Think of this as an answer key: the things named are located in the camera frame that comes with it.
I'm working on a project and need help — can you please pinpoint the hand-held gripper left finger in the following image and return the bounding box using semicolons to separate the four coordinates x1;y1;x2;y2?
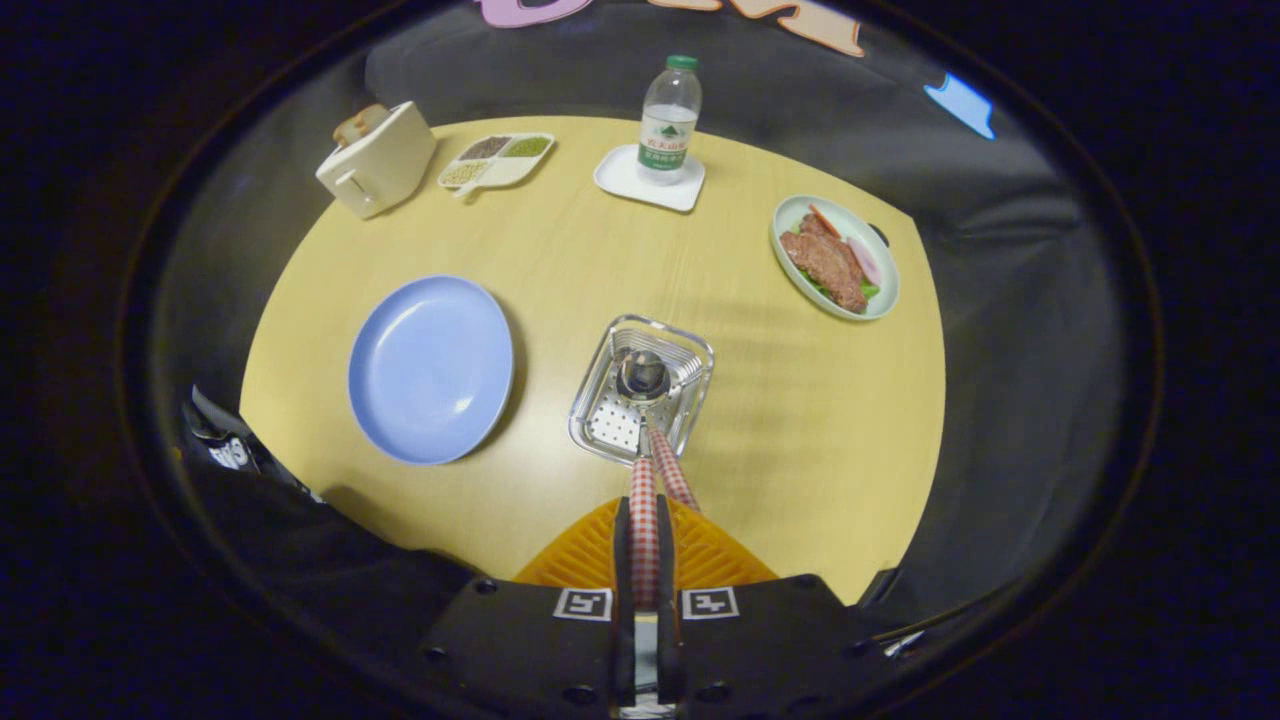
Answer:
420;497;641;715

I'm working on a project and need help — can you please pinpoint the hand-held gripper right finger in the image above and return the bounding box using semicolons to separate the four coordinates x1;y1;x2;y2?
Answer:
655;495;891;715

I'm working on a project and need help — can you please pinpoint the spoon with red checked handle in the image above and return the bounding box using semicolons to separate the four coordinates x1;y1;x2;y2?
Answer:
618;350;671;613

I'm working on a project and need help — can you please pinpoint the fork with red checked handle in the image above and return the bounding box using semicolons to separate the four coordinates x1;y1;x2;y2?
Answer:
645;425;701;513

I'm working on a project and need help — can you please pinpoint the person's dark clothing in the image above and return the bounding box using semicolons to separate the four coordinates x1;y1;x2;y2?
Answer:
180;385;481;661

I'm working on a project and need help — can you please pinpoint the metal perforated basket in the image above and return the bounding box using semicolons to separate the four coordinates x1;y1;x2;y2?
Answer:
568;314;716;468

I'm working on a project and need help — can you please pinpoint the blue round plate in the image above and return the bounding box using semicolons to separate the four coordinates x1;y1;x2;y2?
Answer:
347;275;516;467

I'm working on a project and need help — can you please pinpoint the pale green plate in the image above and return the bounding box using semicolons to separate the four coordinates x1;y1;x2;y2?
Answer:
770;194;901;322

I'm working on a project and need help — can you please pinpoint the brown meat steak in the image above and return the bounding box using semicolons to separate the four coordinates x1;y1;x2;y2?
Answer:
780;213;869;313

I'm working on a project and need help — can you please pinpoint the pink ham slice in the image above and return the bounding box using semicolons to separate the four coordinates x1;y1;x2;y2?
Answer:
845;235;883;288

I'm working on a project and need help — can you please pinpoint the white square coaster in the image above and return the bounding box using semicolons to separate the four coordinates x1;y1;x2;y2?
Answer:
593;144;707;213

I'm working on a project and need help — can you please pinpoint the white divided dish with beans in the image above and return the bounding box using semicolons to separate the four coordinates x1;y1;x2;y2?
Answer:
438;133;556;198

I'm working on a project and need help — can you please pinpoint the cream toaster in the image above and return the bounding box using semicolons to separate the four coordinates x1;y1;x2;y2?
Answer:
316;101;438;220

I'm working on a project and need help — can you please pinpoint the clear water bottle green cap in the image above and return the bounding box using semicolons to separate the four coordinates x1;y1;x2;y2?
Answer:
637;55;703;186

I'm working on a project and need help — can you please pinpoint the brown toast slice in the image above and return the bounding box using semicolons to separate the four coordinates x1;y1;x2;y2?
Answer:
333;104;391;148

